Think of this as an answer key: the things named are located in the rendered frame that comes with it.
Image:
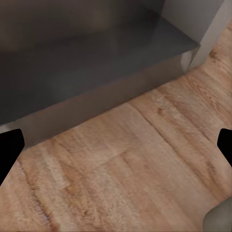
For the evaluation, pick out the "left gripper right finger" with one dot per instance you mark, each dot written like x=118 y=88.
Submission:
x=224 y=143

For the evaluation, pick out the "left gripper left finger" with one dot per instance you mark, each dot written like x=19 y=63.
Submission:
x=11 y=145

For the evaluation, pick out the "trash can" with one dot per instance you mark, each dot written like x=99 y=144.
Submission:
x=219 y=219

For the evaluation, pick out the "stairs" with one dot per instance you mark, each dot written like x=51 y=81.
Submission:
x=63 y=62

